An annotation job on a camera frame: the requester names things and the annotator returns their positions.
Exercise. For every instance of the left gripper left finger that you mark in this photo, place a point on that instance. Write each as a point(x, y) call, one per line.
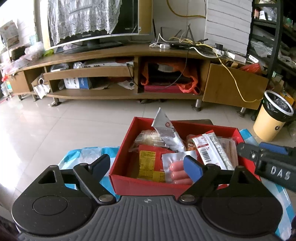
point(89, 177)

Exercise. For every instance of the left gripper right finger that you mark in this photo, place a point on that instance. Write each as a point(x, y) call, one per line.
point(203, 177)

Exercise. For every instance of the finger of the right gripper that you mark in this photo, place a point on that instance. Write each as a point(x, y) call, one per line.
point(274, 148)

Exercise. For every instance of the red white snack packet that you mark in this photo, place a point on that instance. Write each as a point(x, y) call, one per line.
point(211, 151)

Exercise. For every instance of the sausage pack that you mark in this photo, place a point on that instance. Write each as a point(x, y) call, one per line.
point(173, 166)

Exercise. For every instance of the red yellow Trolli candy bag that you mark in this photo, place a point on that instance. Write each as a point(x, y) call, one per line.
point(151, 163)

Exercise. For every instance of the silver white snack pouch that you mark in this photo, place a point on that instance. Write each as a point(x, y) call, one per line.
point(167, 132)

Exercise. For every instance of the waffle snack pack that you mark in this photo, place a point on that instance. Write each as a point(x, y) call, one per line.
point(150, 138)

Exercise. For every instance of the orange bread pack blue label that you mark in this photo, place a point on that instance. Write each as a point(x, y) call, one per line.
point(190, 143)

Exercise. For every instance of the white biscuit pack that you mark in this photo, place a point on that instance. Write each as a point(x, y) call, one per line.
point(229, 153)

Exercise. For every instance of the blue white checkered tablecloth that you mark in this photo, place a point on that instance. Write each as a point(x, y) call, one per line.
point(90, 154)

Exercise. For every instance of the red cardboard box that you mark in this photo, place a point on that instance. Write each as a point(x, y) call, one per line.
point(124, 171)

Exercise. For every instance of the yellow trash bin black bag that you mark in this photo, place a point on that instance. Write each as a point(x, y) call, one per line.
point(274, 112)

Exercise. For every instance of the white blue box on shelf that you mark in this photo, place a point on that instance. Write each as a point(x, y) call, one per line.
point(78, 83)

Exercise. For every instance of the orange plastic bag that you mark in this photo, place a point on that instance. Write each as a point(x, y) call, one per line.
point(169, 77)

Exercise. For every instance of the wooden TV stand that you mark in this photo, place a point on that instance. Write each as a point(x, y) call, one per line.
point(218, 84)

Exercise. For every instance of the black storage shelf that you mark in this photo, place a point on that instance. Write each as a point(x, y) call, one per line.
point(272, 40)

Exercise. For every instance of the television with lace cover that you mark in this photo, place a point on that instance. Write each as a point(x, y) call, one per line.
point(69, 22)

